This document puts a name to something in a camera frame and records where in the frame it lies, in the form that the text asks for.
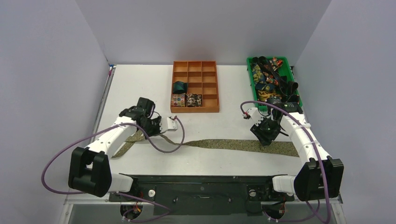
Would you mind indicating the rolled dark green tie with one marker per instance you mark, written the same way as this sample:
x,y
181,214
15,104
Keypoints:
x,y
179,87

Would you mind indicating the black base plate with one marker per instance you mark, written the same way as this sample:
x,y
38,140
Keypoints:
x,y
208,195

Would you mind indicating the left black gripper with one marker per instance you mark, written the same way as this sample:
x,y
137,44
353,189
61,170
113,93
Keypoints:
x,y
157,120

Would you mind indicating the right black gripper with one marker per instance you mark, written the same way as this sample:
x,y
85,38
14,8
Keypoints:
x,y
264,135

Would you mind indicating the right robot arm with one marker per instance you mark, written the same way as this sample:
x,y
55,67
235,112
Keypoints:
x,y
320,175

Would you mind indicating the pile of patterned ties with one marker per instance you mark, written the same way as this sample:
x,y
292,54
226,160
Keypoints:
x,y
269,77

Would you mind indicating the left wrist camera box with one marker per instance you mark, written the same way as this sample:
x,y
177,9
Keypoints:
x,y
168,124

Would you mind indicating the rolled dotted colourful tie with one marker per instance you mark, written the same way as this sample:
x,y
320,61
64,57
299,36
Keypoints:
x,y
178,100

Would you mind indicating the rolled black floral tie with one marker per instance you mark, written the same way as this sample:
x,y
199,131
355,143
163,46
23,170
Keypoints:
x,y
194,100

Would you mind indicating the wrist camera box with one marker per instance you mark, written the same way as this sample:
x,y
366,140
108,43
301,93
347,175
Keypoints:
x,y
168,124
255,115

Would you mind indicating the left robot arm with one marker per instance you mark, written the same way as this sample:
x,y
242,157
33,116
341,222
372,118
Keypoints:
x,y
90,170

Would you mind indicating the aluminium frame rail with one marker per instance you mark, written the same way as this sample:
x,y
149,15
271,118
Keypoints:
x,y
118,209

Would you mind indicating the olive floral patterned tie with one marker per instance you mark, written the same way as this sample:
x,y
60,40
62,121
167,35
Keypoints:
x,y
276,147

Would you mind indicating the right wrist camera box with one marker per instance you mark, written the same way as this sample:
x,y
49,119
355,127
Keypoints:
x,y
255,115

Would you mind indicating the orange compartment tray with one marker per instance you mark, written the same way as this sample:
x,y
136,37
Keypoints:
x,y
202,78

